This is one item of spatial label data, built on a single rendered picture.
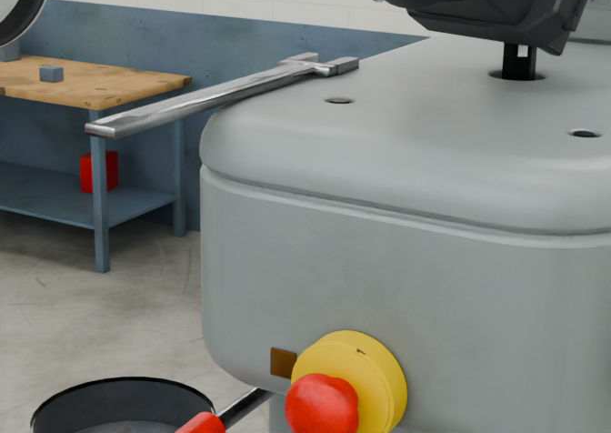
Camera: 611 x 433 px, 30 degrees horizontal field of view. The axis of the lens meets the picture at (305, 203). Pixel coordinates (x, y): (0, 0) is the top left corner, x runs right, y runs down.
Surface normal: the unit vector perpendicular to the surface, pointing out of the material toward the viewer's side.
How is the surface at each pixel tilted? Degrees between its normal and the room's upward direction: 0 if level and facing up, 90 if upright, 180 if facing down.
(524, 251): 90
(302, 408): 87
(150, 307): 0
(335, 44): 90
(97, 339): 0
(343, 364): 90
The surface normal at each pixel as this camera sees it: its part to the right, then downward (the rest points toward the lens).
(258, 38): -0.50, 0.25
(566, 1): 0.70, 0.22
